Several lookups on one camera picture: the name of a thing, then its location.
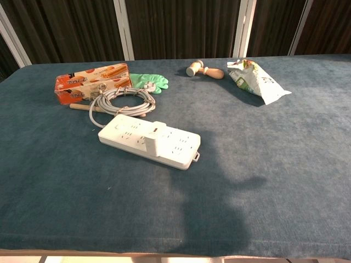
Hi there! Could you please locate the orange cookie box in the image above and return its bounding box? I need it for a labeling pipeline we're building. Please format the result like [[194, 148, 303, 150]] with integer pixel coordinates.
[[54, 62, 133, 105]]

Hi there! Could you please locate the thin wooden stick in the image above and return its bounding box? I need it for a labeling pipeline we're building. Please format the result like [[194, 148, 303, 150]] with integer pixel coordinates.
[[69, 102, 149, 118]]

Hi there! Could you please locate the white power adapter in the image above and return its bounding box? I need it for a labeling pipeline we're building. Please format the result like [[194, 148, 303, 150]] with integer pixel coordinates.
[[143, 121, 167, 157]]

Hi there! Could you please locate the small wooden mallet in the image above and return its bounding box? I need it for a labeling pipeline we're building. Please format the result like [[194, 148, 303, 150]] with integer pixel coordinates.
[[185, 60, 225, 81]]

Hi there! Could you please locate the blue table cloth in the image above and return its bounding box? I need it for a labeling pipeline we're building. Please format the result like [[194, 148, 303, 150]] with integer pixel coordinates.
[[0, 56, 351, 260]]

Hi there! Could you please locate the green rubber glove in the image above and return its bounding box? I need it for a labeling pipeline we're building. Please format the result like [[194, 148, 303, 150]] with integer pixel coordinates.
[[128, 72, 169, 95]]

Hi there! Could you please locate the dark slatted partition panel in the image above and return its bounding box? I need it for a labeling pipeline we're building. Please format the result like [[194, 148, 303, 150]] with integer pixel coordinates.
[[0, 0, 128, 65], [124, 0, 244, 61], [246, 0, 308, 58], [295, 0, 351, 56]]

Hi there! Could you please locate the grey-white cable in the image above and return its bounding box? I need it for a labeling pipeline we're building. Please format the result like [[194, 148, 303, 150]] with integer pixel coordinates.
[[88, 87, 156, 129]]

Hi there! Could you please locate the white green snack bag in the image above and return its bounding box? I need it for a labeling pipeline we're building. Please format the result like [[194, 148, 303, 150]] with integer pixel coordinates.
[[226, 58, 292, 106]]

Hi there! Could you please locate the white partition frame post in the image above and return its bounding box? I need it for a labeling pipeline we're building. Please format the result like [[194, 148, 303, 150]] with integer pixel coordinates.
[[113, 0, 135, 61], [233, 0, 257, 59], [0, 5, 32, 68], [287, 0, 314, 56]]

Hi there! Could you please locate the white power strip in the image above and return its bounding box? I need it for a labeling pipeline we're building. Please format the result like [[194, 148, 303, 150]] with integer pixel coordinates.
[[98, 113, 201, 171]]

